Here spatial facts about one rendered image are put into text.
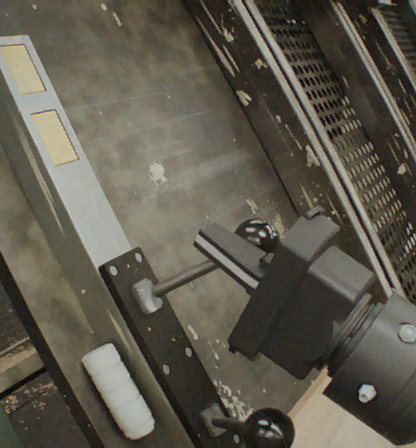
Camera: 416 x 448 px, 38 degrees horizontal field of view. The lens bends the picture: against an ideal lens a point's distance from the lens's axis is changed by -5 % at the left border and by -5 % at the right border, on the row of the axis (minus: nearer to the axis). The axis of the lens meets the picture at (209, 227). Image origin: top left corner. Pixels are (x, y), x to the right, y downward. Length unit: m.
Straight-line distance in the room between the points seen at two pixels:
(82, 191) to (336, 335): 0.25
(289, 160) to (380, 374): 0.51
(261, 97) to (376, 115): 0.44
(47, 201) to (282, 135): 0.42
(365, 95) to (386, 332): 0.90
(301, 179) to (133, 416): 0.46
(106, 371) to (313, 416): 0.30
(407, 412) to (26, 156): 0.36
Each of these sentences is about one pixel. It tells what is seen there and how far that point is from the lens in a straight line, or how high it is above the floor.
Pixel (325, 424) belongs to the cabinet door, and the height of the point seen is 1.27.
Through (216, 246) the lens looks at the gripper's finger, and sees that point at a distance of 0.45.
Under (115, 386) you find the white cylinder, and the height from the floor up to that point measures 1.43.
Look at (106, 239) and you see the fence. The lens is 0.52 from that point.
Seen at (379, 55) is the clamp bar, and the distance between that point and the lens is 1.57.
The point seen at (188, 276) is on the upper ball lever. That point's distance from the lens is 0.50.
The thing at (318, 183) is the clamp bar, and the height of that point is 1.50.
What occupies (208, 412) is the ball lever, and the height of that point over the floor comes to 1.40.
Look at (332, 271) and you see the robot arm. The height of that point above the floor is 1.55.
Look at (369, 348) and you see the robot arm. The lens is 0.40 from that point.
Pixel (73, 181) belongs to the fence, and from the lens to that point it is 0.53.
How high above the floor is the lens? 1.71
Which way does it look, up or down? 18 degrees down
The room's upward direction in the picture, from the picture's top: straight up
